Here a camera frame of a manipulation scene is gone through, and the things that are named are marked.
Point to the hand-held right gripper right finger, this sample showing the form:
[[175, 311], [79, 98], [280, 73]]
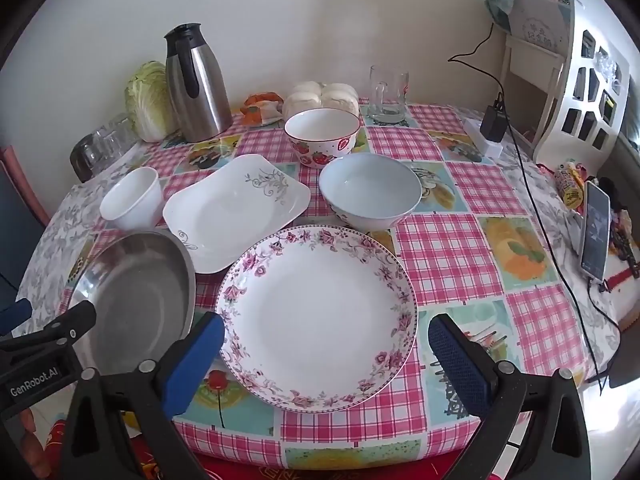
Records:
[[457, 365]]

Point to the black charger adapter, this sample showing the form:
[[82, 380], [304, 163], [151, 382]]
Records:
[[494, 122]]

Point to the pink checkered tablecloth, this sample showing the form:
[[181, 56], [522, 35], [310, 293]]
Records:
[[440, 255]]

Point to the round pink floral plate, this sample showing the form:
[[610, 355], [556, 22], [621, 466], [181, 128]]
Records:
[[315, 320]]

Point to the round metal tray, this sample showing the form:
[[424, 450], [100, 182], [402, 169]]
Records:
[[135, 300]]

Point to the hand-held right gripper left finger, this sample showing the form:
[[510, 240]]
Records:
[[195, 355]]

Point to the strawberry print bowl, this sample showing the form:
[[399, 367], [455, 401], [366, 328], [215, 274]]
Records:
[[320, 127]]

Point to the clear glass mug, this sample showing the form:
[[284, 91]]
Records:
[[387, 95]]

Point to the dark glass pitcher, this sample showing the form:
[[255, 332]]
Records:
[[87, 157]]

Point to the red patterned cloth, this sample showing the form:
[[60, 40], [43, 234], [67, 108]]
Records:
[[240, 467]]

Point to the stainless steel thermos jug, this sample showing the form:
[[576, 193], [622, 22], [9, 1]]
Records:
[[202, 95]]

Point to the clear drinking glass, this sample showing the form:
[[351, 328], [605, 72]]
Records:
[[122, 127], [107, 142]]

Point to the white floral bowl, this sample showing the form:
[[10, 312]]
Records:
[[370, 190]]

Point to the red framed chair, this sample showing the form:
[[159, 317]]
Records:
[[20, 175]]

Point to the bag of steamed buns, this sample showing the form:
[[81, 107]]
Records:
[[320, 95]]

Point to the white rectangular plate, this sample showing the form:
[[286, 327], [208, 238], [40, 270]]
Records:
[[225, 215]]

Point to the small white bowl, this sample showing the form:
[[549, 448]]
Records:
[[132, 195]]

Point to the teal cloth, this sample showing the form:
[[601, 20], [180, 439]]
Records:
[[497, 7]]

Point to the smartphone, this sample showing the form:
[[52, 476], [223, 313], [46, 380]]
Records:
[[595, 230]]

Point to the orange snack packet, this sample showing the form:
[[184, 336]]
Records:
[[262, 99], [260, 115]]

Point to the yellow snack bag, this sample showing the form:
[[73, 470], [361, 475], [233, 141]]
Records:
[[570, 187]]

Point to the white shelf rack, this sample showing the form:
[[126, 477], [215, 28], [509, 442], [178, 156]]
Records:
[[565, 105]]

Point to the white printed box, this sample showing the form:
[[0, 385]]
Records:
[[540, 20]]

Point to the napa cabbage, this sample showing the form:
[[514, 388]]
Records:
[[147, 100]]

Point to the person's left hand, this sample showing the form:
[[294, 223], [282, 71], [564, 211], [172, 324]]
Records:
[[35, 455]]

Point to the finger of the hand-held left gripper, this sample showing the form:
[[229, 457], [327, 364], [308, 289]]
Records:
[[65, 325], [15, 316]]

